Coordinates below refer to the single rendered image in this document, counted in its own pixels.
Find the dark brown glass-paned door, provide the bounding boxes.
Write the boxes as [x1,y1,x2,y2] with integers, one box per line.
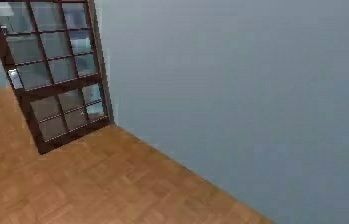
[0,0,115,155]

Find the silver door handle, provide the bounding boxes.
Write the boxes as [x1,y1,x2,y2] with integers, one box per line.
[7,68,24,90]

